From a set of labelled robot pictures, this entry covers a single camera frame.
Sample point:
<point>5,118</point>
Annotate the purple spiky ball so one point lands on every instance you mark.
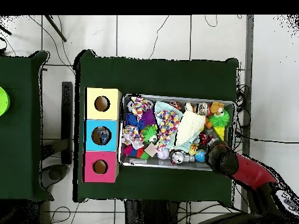
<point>149,117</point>

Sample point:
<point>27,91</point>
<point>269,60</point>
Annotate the black flat bar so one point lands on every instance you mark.
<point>67,121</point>

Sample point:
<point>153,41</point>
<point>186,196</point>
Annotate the blue spiky ball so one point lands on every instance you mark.
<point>132,120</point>

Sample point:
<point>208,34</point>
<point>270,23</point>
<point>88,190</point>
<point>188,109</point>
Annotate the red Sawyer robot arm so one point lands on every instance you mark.
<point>247,170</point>

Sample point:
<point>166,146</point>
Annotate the white baseball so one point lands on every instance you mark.
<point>163,153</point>

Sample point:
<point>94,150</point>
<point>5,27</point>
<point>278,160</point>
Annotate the green spiky ball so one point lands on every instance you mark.
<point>150,133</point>

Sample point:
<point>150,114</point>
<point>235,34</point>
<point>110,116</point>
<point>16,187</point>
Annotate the yellow rubber duck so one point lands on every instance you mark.
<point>193,149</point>

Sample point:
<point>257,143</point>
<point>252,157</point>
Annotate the brown plush bear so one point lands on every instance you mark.
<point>217,108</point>

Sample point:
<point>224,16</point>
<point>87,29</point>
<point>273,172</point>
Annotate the colourful patterned cloth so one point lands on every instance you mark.
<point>132,136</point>
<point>167,127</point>
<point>140,107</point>

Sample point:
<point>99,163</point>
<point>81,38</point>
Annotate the red black drink can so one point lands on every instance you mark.
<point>176,157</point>

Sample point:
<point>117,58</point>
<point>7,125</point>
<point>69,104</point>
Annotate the mint green cloth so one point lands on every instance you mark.
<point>163,107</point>

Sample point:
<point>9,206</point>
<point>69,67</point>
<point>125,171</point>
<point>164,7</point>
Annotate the black rod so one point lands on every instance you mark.
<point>55,28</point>

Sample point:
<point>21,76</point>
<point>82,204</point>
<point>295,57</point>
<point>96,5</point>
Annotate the dark green table cloth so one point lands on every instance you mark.
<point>28,140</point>
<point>154,74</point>

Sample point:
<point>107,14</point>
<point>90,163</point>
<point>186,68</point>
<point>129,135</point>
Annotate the grey round base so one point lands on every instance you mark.
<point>55,175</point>

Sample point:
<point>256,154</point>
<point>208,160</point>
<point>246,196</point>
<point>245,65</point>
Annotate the wooden three-hole box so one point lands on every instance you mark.
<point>102,120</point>

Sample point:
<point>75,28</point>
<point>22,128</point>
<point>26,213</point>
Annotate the green fluffy toy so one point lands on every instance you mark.
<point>219,119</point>

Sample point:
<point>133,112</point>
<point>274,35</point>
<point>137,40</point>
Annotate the cream yellow cloth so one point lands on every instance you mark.
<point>189,128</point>

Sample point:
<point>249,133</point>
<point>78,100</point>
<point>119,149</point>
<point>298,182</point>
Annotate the green plastic bowl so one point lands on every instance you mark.
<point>3,101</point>

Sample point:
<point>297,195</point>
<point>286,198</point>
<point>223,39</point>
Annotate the blue globe ball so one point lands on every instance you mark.
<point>200,155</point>

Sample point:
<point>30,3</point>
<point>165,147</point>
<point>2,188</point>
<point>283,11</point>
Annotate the crushed silver drink can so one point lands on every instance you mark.
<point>202,108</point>

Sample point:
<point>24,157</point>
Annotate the shallow clear mesh bin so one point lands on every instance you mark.
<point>140,161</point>

